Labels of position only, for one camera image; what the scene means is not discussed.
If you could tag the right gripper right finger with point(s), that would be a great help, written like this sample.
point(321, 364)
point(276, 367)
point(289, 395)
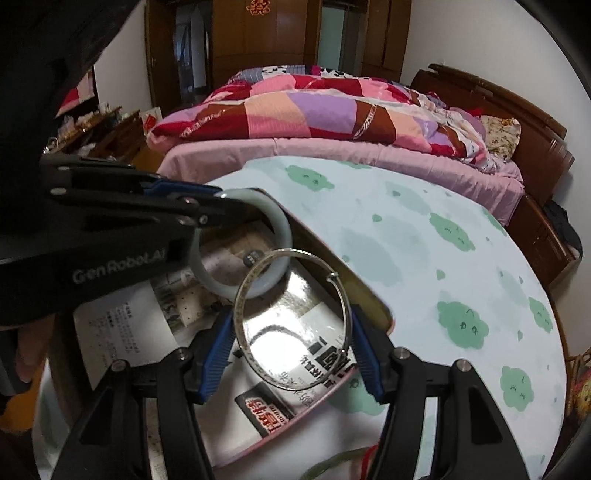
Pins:
point(472, 438)

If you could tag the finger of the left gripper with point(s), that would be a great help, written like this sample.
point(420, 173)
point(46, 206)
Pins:
point(155, 188)
point(187, 213)

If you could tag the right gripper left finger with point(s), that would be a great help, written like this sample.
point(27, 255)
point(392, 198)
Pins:
point(109, 439)

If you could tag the pale jade bangle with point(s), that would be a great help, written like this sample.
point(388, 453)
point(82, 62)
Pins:
point(282, 235)

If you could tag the silver bangle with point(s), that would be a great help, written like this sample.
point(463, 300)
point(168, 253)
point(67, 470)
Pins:
point(295, 337)

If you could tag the left hand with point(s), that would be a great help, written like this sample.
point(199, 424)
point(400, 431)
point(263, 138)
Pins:
point(29, 346)

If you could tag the wooden tv cabinet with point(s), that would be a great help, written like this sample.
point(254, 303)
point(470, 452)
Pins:
point(115, 135)

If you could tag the paper leaflet in tin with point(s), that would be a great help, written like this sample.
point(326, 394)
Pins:
point(128, 325)

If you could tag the chair with patterned cushion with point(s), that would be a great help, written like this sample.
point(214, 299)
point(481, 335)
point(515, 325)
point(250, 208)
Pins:
point(578, 389)

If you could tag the pink metal tin box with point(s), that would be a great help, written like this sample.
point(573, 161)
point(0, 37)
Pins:
point(244, 412)

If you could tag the television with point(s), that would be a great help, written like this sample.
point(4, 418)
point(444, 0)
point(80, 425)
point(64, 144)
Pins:
point(82, 94)

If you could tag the patchwork quilt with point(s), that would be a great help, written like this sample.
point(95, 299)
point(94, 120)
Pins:
point(311, 102)

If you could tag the cloud pattern tablecloth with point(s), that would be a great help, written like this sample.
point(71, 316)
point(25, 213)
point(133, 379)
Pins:
point(457, 284)

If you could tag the wooden nightstand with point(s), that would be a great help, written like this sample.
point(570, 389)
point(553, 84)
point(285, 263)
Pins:
point(551, 258)

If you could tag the dark clothes on nightstand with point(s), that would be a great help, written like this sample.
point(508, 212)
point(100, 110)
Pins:
point(559, 219)

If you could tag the brown wooden wardrobe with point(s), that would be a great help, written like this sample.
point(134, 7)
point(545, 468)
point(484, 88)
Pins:
point(193, 47)

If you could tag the pink bed sheet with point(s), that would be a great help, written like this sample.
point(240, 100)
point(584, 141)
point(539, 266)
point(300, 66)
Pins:
point(500, 192)

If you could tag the floral pillow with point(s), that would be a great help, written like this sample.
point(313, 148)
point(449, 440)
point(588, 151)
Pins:
point(503, 135)

